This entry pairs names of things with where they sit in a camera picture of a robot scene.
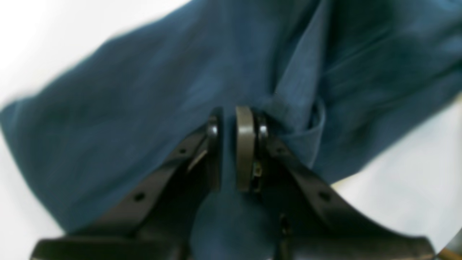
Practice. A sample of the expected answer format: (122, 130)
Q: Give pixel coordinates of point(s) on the navy blue T-shirt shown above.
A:
(339, 82)

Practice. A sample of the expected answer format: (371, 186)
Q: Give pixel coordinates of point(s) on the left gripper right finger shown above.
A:
(314, 222)

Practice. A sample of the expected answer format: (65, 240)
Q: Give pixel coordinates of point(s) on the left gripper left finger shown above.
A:
(154, 221)

